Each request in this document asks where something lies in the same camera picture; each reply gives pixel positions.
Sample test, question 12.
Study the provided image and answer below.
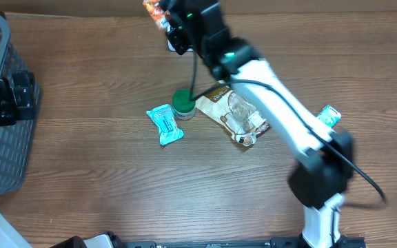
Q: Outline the orange tissue pack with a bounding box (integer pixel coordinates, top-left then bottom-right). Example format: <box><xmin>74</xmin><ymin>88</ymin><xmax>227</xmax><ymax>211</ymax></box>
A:
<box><xmin>143</xmin><ymin>0</ymin><xmax>170</xmax><ymax>31</ymax></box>

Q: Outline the green lid jar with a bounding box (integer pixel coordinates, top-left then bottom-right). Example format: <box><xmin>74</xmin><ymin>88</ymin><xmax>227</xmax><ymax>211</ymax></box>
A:
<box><xmin>172</xmin><ymin>89</ymin><xmax>196</xmax><ymax>121</ymax></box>

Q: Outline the beige dried food pouch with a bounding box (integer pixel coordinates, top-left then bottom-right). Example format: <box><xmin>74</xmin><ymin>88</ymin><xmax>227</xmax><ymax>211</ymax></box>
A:
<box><xmin>196</xmin><ymin>86</ymin><xmax>269</xmax><ymax>147</ymax></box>

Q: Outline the teal snack wrapper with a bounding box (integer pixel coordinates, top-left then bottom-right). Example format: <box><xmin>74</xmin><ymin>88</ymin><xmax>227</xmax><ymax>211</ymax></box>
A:
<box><xmin>146</xmin><ymin>104</ymin><xmax>184</xmax><ymax>146</ymax></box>

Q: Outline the teal tissue pack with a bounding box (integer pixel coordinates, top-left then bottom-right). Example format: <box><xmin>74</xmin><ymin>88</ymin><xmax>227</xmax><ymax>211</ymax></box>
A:
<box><xmin>316</xmin><ymin>105</ymin><xmax>342</xmax><ymax>127</ymax></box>

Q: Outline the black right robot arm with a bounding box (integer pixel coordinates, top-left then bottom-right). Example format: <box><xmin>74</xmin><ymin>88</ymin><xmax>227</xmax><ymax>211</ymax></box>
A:
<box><xmin>157</xmin><ymin>0</ymin><xmax>360</xmax><ymax>247</ymax></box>

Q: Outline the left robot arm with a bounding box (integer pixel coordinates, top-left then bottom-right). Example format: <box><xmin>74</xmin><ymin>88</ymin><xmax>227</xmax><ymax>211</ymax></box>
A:
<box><xmin>0</xmin><ymin>213</ymin><xmax>118</xmax><ymax>248</ymax></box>

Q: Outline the white barcode scanner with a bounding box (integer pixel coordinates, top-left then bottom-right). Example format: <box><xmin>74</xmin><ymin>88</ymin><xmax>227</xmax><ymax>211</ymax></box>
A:
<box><xmin>167</xmin><ymin>40</ymin><xmax>194</xmax><ymax>52</ymax></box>

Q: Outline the grey plastic mesh basket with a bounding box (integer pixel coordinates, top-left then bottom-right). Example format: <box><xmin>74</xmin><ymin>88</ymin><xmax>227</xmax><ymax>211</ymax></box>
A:
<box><xmin>0</xmin><ymin>16</ymin><xmax>41</xmax><ymax>194</ymax></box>

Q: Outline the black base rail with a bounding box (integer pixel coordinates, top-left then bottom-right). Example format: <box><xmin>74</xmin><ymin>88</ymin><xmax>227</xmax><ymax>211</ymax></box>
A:
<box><xmin>122</xmin><ymin>236</ymin><xmax>367</xmax><ymax>248</ymax></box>

